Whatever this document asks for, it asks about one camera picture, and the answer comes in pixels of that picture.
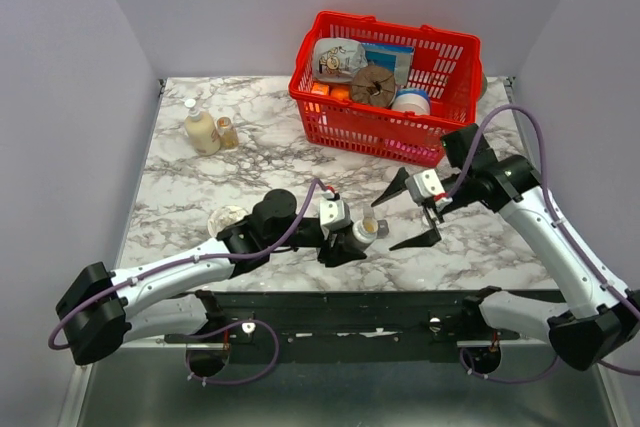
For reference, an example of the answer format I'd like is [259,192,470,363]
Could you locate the white pill bottle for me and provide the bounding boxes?
[352,217,379,250]

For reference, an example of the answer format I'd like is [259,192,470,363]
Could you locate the grey weekly pill organizer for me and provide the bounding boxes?
[362,206,389,238]

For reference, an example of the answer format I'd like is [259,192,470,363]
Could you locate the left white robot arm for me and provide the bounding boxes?
[48,188,379,366]

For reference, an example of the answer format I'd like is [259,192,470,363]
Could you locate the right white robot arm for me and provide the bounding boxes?
[375,124,639,371]

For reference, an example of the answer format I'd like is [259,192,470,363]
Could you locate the white blue tub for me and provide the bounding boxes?
[391,88,431,115]

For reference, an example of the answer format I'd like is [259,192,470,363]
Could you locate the brown round paper package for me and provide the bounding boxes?
[350,65,396,109]

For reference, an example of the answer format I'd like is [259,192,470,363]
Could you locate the orange fruit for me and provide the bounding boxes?
[329,85,351,101]

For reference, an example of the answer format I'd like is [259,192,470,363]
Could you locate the blue packet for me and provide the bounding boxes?
[362,42,415,86]

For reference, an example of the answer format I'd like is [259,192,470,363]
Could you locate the orange small box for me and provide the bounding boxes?
[310,82,331,96]

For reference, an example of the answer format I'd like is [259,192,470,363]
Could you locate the red plastic shopping basket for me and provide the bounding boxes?
[289,11,482,167]

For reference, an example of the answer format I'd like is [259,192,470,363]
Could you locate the silver snack pouch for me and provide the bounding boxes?
[311,37,368,84]

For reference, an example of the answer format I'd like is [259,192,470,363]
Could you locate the small amber bottle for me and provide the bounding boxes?
[217,117,239,149]

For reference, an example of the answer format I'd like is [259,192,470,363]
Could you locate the yellow liquid bottle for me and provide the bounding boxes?
[184,99,221,156]

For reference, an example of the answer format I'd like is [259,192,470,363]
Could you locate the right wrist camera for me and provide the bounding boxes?
[406,169,453,209]

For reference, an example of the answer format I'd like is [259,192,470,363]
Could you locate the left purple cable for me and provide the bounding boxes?
[47,179,331,388]

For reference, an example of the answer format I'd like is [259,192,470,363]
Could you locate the purple cable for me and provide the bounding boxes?
[444,105,640,384]
[47,179,331,388]

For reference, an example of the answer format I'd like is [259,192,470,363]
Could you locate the black table front rail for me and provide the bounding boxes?
[187,290,540,364]

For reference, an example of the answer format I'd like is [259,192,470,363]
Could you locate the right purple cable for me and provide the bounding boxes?
[444,105,640,384]

